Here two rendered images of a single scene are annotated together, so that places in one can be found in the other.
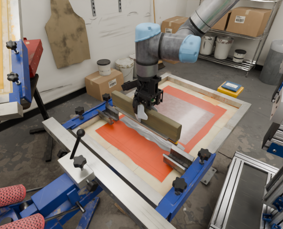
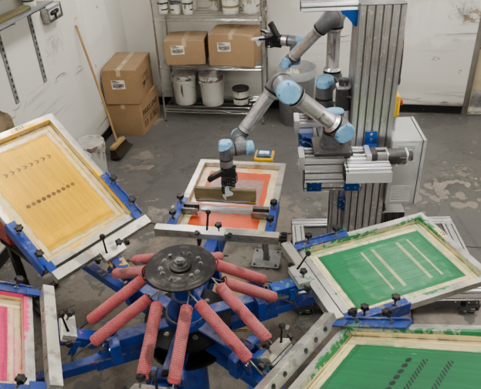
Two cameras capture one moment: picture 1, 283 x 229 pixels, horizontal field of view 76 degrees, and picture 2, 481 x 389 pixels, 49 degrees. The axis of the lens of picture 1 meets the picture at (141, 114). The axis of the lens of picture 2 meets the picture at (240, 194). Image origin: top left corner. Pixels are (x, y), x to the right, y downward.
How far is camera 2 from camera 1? 2.38 m
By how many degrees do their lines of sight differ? 25
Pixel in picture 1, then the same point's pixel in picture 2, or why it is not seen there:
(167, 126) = (248, 193)
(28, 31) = not seen: outside the picture
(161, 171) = (253, 224)
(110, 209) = not seen: hidden behind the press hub
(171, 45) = (241, 148)
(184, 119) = not seen: hidden behind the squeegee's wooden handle
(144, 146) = (232, 218)
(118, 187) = (242, 232)
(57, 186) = (210, 245)
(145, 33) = (227, 147)
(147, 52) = (229, 154)
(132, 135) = (218, 216)
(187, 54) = (250, 150)
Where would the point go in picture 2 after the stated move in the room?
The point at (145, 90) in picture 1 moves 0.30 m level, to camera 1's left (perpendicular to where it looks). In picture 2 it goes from (227, 176) to (179, 194)
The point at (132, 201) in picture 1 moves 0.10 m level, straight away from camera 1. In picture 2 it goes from (253, 233) to (242, 224)
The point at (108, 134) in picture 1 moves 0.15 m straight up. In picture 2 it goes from (200, 222) to (198, 201)
